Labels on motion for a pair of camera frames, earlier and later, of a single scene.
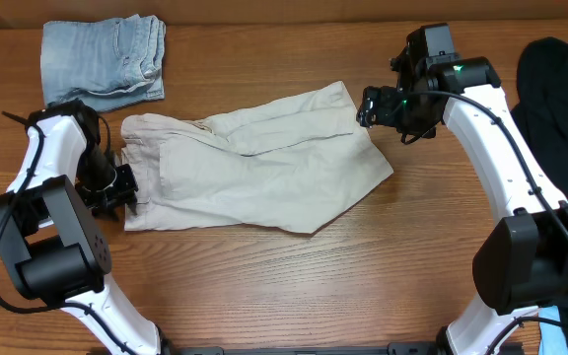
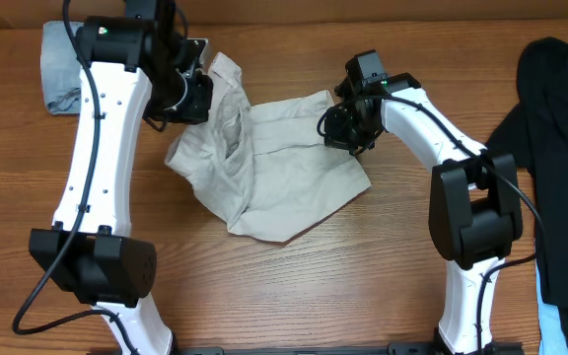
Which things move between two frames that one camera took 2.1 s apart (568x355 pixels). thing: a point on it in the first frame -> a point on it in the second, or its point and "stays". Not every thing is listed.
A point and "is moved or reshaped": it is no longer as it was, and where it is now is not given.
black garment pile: x=556 y=105 stays
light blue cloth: x=552 y=336 stays
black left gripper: x=117 y=187 -> x=197 y=99
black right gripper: x=373 y=110 -> x=339 y=138
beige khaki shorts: x=282 y=162 is moved or reshaped
